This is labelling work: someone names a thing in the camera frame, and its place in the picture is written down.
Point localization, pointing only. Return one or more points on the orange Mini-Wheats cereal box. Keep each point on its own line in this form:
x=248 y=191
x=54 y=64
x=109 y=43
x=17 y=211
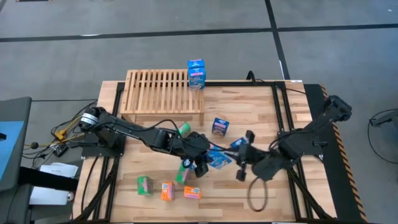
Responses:
x=192 y=192
x=168 y=190

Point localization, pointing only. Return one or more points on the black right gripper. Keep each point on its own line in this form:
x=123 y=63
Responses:
x=248 y=155

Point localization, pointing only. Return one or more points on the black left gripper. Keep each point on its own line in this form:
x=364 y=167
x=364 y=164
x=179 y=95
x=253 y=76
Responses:
x=197 y=146

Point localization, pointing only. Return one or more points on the wooden slatted shelf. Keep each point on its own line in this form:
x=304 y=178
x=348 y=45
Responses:
x=155 y=93

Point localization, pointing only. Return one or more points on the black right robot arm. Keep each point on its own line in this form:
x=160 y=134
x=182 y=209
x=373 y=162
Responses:
x=311 y=127

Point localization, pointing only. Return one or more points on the white paper sheet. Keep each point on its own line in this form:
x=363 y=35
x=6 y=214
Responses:
x=59 y=170
x=49 y=196

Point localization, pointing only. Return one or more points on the black aluminium table frame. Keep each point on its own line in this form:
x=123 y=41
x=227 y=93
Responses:
x=224 y=83

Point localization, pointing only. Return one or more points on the dark grey side table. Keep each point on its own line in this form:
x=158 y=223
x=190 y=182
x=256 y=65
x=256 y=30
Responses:
x=18 y=107

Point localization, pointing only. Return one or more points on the small white round knob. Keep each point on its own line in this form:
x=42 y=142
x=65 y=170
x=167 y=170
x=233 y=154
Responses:
x=70 y=196

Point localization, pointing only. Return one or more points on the blue panel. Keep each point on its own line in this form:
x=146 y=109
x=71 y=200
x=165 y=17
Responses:
x=9 y=146

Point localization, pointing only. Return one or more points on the black power adapter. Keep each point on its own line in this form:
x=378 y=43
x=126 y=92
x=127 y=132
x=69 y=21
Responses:
x=60 y=150

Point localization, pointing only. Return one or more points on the green Apple Jacks cereal box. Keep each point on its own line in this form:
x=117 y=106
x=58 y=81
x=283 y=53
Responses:
x=185 y=128
x=181 y=175
x=145 y=185

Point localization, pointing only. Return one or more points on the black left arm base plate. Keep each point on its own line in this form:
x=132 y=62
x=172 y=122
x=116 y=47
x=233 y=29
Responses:
x=93 y=153

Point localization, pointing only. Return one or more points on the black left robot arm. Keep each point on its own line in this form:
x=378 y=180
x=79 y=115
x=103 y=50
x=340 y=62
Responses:
x=133 y=127

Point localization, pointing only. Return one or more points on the grey metal stand leg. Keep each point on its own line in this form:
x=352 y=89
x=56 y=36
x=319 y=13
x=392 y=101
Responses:
x=387 y=117

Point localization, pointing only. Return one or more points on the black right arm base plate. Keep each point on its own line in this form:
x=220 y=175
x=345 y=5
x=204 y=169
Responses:
x=317 y=152

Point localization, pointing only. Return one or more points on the black flat bar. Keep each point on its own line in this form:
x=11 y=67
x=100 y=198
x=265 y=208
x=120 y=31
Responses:
x=43 y=181

